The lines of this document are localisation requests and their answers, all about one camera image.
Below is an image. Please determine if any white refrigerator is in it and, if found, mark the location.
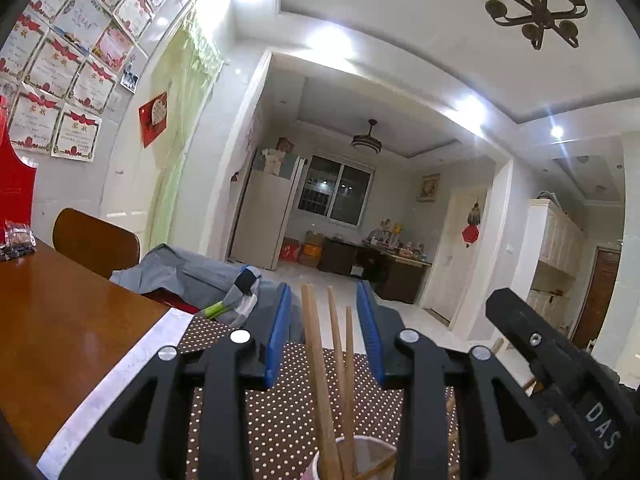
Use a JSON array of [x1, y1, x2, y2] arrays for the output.
[[227, 147, 306, 271]]

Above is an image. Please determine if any brown wooden chair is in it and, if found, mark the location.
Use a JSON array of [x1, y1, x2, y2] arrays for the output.
[[52, 207, 141, 281]]

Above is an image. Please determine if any brown wooden chopstick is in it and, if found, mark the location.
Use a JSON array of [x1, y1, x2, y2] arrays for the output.
[[300, 284, 343, 480]]

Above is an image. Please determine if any dark wooden desk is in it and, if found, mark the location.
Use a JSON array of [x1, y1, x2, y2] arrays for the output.
[[317, 237, 433, 306]]

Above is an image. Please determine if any group of bottles on desk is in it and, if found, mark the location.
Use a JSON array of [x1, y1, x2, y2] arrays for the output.
[[367, 218, 431, 261]]

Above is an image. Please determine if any clear plastic snack bag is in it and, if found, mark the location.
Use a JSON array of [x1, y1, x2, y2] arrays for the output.
[[0, 220, 37, 263]]

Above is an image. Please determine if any brown wooden door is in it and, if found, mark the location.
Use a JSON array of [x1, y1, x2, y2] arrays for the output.
[[570, 247, 623, 351]]

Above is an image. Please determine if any dark metal chandelier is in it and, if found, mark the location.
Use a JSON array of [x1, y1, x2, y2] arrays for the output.
[[477, 0, 588, 51]]

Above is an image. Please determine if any wall of award certificates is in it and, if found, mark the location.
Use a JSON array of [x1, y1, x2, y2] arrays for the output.
[[0, 0, 176, 163]]

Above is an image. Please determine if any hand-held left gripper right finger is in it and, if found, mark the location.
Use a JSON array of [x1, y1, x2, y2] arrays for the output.
[[356, 280, 586, 480]]

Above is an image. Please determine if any red diamond door decoration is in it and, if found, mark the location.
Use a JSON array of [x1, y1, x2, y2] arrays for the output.
[[138, 91, 168, 149]]

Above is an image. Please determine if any red hanging door ornament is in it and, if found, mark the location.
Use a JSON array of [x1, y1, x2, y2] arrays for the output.
[[461, 200, 483, 247]]

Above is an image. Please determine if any grey jacket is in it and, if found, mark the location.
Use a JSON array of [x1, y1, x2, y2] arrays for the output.
[[109, 243, 306, 346]]

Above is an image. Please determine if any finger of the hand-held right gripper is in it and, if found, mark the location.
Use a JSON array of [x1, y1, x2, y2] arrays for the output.
[[485, 287, 592, 387]]

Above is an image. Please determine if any light green curtain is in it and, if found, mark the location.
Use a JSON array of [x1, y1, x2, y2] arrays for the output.
[[145, 0, 228, 261]]

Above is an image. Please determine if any small framed wall painting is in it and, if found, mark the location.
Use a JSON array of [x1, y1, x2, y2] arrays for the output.
[[417, 173, 441, 203]]

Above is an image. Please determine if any light wooden chopstick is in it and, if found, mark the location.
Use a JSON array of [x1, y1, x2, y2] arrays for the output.
[[345, 307, 359, 476], [327, 286, 357, 478]]

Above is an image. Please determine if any brown polka dot tablecloth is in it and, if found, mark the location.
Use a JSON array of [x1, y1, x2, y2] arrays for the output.
[[37, 307, 461, 480]]

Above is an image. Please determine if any orange cardboard box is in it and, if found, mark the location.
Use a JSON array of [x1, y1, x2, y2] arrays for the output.
[[299, 231, 326, 267]]

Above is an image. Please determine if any window with bars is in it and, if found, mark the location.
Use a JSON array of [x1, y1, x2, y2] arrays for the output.
[[298, 156, 377, 226]]

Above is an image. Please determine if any ceiling fan lamp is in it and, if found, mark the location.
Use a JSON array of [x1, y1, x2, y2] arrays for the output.
[[351, 119, 383, 152]]

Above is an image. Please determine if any pink paper cup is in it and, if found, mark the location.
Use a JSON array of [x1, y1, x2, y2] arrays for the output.
[[311, 436, 401, 480]]

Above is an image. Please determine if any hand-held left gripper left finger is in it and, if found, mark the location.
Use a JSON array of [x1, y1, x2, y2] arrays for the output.
[[60, 282, 293, 480]]

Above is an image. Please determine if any white door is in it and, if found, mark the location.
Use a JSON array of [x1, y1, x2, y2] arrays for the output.
[[422, 185, 488, 326]]

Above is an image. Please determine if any white tall cabinet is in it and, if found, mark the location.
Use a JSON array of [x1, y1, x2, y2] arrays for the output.
[[525, 192, 586, 331]]

